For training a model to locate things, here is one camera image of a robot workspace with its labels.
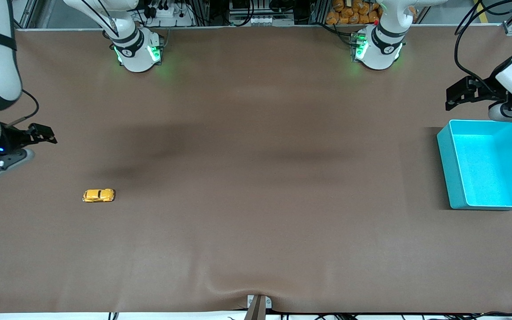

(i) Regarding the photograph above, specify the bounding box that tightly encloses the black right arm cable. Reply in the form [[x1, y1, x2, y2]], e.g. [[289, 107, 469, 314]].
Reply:
[[5, 89, 40, 128]]

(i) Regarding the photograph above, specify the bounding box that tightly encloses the yellow beetle toy car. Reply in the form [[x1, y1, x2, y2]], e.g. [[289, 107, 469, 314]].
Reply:
[[82, 188, 116, 204]]

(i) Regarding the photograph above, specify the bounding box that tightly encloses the brown table mat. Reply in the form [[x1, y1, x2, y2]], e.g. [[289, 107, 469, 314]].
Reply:
[[0, 24, 512, 314]]

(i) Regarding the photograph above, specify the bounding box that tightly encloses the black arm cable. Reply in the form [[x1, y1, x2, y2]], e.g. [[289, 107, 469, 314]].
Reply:
[[455, 0, 512, 94], [5, 89, 40, 128]]

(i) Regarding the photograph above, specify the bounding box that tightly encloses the pile of orange toys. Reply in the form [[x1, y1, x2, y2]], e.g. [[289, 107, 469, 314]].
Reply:
[[326, 0, 418, 25]]

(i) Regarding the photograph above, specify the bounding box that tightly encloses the black electronics box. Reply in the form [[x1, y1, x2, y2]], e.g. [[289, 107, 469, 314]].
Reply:
[[231, 0, 296, 14]]

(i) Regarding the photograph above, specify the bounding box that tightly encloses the turquoise plastic bin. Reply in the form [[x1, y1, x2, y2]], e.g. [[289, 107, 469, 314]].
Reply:
[[436, 119, 512, 210]]

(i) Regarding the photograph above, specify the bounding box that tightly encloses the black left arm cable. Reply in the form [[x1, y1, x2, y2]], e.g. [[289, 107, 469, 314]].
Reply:
[[455, 0, 512, 94]]

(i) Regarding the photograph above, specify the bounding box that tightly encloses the white power strip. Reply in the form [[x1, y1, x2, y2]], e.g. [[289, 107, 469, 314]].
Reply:
[[143, 0, 196, 27]]

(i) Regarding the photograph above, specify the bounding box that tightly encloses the white terminal block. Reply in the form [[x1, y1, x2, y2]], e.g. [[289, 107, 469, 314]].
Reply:
[[229, 13, 295, 27]]

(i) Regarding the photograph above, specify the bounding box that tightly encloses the metal mat clamp bracket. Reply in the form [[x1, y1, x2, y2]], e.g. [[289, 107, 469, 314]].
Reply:
[[244, 294, 273, 320]]

